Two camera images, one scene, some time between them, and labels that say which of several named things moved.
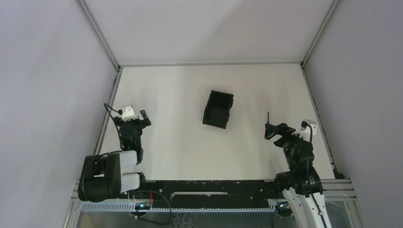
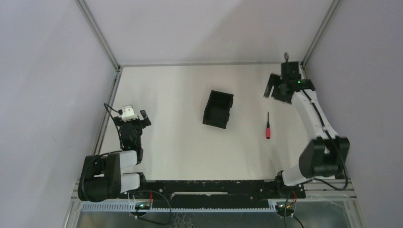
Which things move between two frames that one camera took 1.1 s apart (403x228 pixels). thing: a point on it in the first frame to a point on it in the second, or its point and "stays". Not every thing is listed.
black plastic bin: x=217 y=110 stays
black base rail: x=209 y=194 stays
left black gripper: x=133 y=123 stays
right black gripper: x=281 y=128 to x=275 y=80
